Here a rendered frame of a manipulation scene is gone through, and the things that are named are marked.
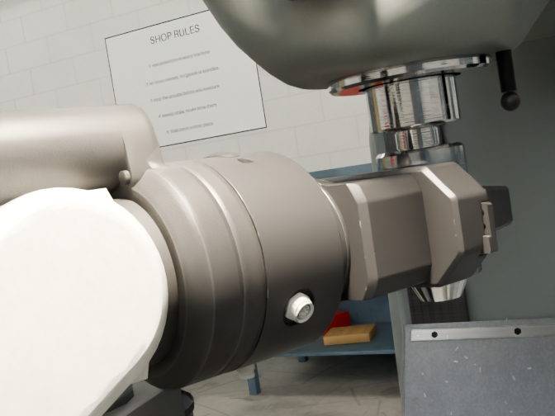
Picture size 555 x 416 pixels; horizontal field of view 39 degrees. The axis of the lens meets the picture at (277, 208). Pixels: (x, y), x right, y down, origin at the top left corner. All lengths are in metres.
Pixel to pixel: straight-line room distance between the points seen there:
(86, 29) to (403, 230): 5.77
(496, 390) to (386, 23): 0.52
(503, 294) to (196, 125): 4.76
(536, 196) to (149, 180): 0.55
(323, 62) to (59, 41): 5.90
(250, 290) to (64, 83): 5.94
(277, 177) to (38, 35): 6.09
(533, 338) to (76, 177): 0.59
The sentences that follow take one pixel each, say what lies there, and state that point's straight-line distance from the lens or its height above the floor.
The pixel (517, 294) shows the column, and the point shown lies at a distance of 0.81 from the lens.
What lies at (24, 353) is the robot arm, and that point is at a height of 1.23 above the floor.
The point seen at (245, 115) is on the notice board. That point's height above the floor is 1.64.
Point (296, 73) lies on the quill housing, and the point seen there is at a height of 1.31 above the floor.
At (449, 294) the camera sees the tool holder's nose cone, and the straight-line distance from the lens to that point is 0.42.
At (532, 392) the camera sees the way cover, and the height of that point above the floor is 1.02.
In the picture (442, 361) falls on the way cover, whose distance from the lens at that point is 0.83.
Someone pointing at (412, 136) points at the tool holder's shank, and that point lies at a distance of 0.42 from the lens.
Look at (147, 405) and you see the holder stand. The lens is 0.61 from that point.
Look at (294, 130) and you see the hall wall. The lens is 5.13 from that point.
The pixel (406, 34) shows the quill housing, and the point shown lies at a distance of 0.35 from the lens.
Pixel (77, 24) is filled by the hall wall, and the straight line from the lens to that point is 6.13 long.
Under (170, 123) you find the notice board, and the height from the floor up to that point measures 1.68.
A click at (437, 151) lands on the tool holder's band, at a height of 1.27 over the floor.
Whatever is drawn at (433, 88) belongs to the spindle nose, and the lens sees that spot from 0.41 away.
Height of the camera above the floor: 1.27
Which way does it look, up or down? 3 degrees down
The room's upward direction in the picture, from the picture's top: 9 degrees counter-clockwise
